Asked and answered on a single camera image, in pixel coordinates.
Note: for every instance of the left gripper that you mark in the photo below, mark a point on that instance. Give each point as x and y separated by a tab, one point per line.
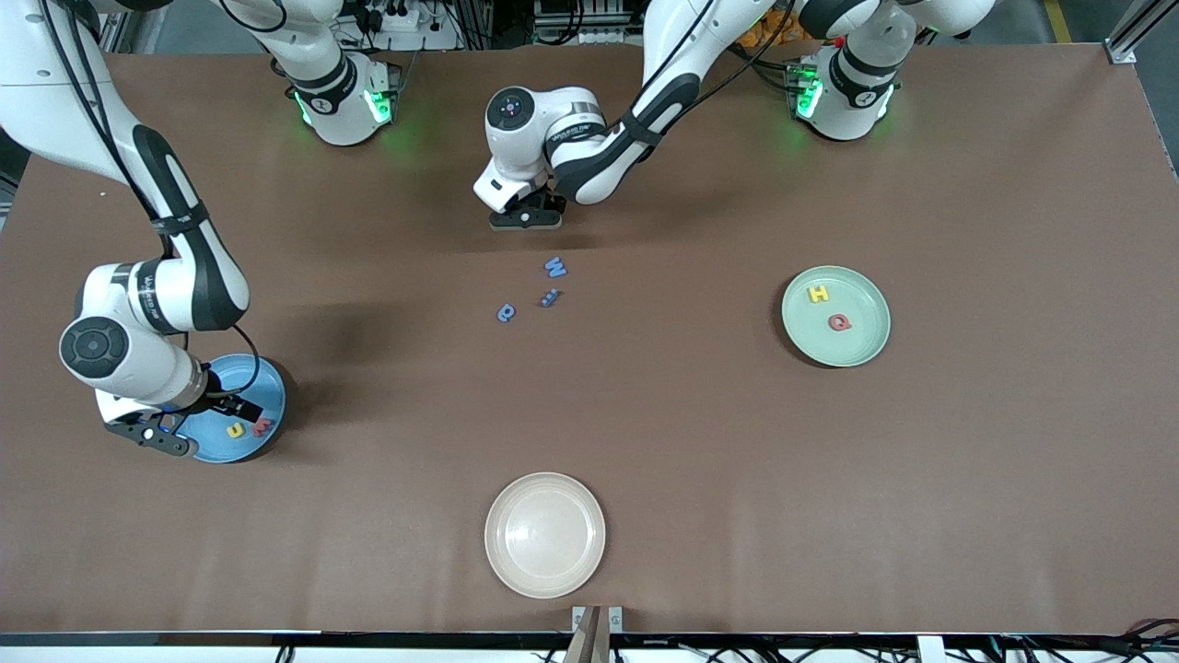
552	202

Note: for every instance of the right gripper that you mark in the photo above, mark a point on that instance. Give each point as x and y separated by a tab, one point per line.
218	393

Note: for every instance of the red lowercase letter w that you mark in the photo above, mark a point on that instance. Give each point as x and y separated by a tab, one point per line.
264	427

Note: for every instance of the yellow capital letter H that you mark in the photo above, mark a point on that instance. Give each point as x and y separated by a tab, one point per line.
818	294

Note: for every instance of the red capital letter Q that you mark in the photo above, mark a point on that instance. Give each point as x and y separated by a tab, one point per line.
830	321

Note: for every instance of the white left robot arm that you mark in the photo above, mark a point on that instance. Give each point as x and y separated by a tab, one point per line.
530	152

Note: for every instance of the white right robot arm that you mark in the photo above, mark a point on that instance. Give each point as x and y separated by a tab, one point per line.
138	368

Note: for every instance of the blue round plate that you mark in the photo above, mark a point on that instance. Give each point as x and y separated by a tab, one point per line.
244	451

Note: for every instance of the blue capital letter W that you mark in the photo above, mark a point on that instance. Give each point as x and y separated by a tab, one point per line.
555	269

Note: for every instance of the blue lowercase letter i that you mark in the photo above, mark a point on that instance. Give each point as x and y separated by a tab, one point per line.
550	298

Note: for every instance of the blue lowercase letter a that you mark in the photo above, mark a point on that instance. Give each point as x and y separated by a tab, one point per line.
507	319

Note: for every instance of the dark equipment rack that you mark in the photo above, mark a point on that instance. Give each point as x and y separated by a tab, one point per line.
599	23

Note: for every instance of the white power strip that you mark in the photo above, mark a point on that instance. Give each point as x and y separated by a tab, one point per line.
391	17

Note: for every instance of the orange objects pile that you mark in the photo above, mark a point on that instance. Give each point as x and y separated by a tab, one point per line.
774	32

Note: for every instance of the pale green round plate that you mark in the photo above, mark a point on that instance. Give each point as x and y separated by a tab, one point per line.
843	345

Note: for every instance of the beige round plate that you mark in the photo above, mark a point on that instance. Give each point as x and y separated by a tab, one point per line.
545	535

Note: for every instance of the metal table edge bracket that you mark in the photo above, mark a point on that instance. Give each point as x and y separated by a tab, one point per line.
580	619

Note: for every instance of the aluminium frame post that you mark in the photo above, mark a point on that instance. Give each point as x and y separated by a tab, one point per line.
1138	28

